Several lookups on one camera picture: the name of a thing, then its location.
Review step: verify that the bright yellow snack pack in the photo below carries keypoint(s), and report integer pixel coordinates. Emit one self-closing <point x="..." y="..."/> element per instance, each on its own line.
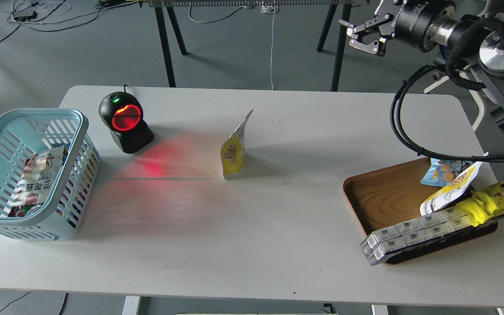
<point x="484" y="205"/>

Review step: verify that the long silver snack box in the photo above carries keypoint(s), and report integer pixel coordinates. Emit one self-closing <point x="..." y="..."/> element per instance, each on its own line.
<point x="405" y="237"/>

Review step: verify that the blue snack bag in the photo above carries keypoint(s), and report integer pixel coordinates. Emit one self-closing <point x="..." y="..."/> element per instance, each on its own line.
<point x="442" y="172"/>

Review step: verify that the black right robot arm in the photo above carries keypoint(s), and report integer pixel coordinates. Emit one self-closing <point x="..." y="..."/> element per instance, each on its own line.
<point x="472" y="47"/>

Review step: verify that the light blue plastic basket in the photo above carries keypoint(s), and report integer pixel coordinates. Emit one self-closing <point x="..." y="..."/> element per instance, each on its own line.
<point x="25" y="132"/>

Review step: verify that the black barcode scanner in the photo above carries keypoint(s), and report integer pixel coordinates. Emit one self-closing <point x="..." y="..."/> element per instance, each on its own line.
<point x="124" y="117"/>

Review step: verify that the black table legs right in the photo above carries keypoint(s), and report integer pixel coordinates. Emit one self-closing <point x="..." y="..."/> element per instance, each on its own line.
<point x="338" y="62"/>

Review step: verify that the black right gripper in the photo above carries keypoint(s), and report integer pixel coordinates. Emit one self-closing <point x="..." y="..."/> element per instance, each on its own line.
<point x="422" y="24"/>

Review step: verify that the wooden tray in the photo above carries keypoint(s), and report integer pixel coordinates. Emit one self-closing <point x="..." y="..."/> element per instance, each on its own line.
<point x="385" y="197"/>

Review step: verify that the white snack bag in basket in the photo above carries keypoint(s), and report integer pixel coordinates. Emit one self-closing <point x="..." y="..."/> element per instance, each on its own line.
<point x="39" y="175"/>

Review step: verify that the white office chair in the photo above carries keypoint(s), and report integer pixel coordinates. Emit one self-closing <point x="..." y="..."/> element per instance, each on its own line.
<point x="476" y="96"/>

